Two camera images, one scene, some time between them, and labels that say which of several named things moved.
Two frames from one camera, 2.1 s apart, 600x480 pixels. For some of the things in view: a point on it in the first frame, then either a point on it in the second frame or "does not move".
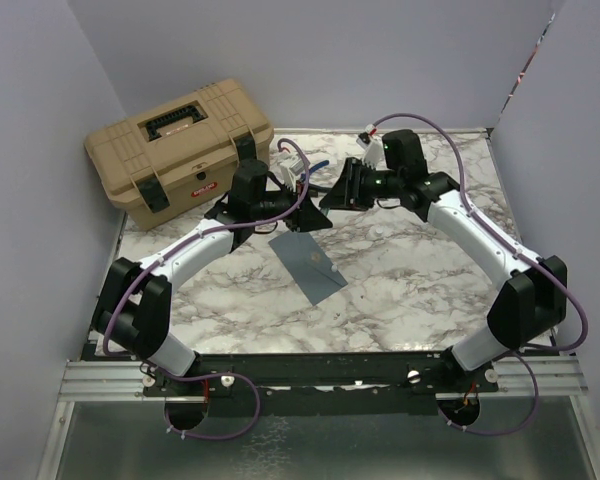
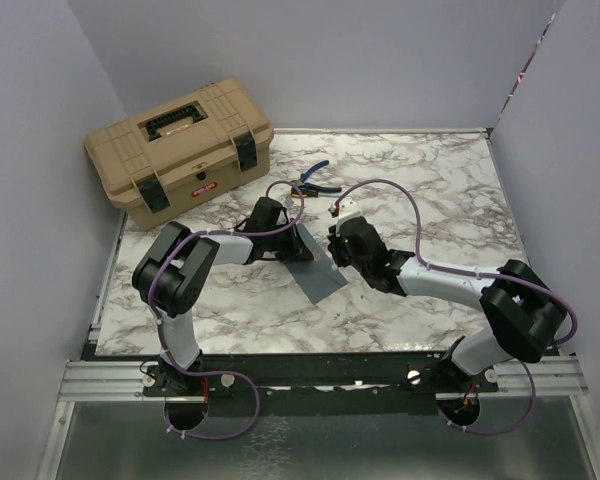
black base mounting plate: [319, 383] does not move
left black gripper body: [289, 197] to [284, 244]
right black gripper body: [368, 184] to [342, 255]
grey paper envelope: [313, 269] does not move
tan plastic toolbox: [179, 162] does not move
